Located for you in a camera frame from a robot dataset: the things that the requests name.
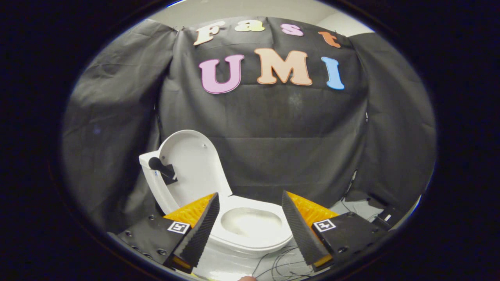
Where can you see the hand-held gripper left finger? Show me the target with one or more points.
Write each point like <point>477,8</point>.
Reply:
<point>199,234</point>

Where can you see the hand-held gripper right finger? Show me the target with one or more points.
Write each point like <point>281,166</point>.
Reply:
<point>299,234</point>

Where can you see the white toilet lid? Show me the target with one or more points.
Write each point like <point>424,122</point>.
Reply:
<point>195,171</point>

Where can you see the white toilet with tank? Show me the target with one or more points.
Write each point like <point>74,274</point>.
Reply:
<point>273,234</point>

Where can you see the black box with white label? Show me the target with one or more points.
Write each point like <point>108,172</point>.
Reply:
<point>381,224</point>

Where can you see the black backdrop cloth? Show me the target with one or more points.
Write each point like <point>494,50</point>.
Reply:
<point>273,136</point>

